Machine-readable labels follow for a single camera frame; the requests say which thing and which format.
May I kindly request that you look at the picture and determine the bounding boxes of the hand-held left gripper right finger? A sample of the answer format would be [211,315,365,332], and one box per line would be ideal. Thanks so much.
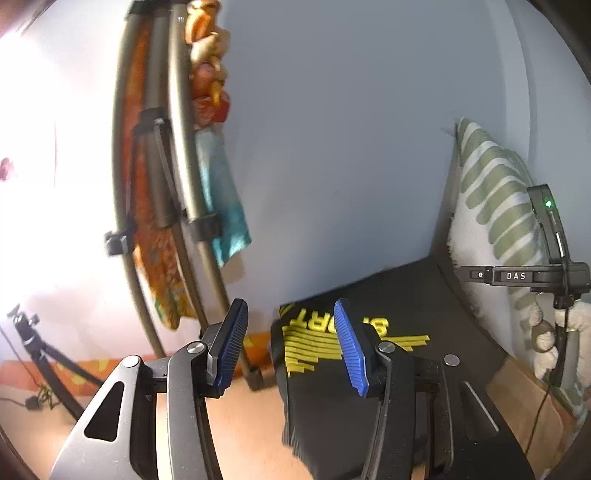
[333,299,536,480]

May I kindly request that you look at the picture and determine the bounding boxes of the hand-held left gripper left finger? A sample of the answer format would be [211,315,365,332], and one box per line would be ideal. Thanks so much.
[48,298,250,480]

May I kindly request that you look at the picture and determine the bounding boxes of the black pants with yellow stripes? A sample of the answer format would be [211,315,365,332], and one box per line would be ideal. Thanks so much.
[270,265,467,480]

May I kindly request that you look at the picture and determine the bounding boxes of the person's right hand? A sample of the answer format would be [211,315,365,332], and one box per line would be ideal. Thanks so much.
[529,302,585,372]

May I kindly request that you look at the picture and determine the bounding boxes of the beige blanket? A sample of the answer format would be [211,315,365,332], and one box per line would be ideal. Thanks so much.
[0,378,315,480]

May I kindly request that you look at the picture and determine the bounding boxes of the green and white striped pillow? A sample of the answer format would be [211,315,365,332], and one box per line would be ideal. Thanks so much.
[450,117,591,416]

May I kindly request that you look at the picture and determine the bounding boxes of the colourful hanging cloth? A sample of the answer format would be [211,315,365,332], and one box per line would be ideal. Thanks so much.
[124,28,254,332]

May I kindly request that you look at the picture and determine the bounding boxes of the small black tripod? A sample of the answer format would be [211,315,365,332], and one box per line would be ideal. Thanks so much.
[7,305,105,421]

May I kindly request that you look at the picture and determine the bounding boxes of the tall metal tripod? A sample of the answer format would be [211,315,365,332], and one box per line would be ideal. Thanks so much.
[104,0,266,393]

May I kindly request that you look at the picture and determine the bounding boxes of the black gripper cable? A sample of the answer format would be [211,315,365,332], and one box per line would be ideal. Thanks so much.
[526,302,571,462]

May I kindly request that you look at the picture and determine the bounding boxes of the black power cable with switch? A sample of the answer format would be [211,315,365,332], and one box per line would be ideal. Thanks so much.
[0,323,61,411]

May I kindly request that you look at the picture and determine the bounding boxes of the ring light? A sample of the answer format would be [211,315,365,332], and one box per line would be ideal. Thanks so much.
[0,37,116,361]

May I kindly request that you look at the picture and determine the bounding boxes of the string of wooden beads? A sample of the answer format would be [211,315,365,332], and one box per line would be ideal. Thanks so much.
[185,0,232,130]

